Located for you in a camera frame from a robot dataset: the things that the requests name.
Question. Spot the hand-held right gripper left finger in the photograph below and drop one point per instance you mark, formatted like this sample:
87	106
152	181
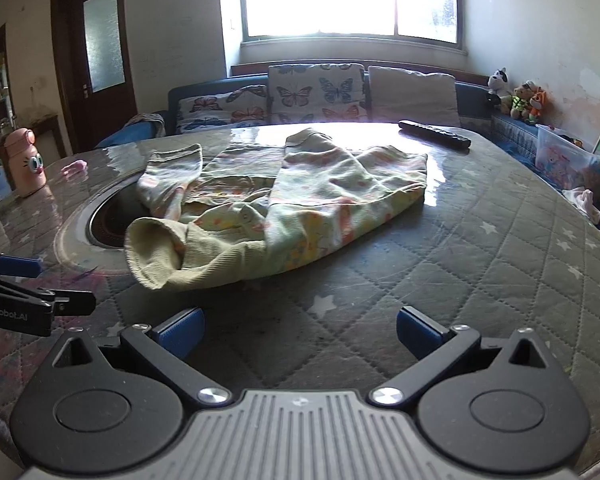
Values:
180	332

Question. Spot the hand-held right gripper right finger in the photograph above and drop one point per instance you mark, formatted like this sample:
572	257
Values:
420	335

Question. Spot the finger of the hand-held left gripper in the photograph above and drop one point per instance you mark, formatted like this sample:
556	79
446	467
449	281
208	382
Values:
17	266
70	301

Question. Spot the yellow floral long-sleeve top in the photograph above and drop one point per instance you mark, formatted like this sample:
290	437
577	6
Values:
305	200

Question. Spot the grey round turntable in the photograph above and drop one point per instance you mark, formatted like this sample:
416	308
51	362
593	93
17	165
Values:
77	240

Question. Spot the pink mouse toy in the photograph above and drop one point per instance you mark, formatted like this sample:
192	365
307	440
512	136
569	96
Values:
25	165

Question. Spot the small pink toy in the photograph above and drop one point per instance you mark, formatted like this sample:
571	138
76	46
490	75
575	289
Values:
75	168

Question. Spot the blue and grey cloth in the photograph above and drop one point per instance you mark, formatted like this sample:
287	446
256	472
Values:
130	132

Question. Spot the black remote control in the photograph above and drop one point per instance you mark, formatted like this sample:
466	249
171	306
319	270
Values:
432	135

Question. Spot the dark wooden glass-panel door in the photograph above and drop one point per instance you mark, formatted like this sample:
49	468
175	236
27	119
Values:
70	50

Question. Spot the flat butterfly print cushion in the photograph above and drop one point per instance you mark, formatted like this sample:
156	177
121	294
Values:
220	110

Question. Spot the clear plastic storage box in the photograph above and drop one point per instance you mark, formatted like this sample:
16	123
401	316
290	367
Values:
565	157

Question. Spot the dark blue sofa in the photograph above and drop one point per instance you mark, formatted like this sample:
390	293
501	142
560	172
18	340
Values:
472	102

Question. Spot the plain beige cushion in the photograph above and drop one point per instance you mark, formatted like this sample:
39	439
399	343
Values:
412	95

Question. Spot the brown bear plush toy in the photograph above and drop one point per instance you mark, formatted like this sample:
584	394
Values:
521	102

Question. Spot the orange plush toy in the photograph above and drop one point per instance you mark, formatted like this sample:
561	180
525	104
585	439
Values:
537	105

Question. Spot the black and white plush toy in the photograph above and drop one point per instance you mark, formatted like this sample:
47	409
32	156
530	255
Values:
499	87

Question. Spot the upright butterfly print cushion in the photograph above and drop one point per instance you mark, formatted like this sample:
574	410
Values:
315	92

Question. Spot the bright window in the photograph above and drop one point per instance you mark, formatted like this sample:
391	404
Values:
340	0

